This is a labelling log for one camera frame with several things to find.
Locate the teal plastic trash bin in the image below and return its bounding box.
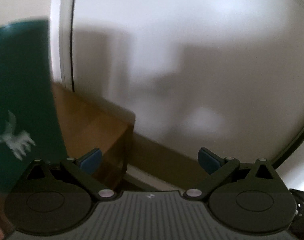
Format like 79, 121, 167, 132
0, 20, 67, 193

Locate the brown wooden nightstand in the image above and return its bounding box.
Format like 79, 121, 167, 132
52, 83, 134, 189

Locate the white wardrobe door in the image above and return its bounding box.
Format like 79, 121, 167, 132
54, 0, 304, 161

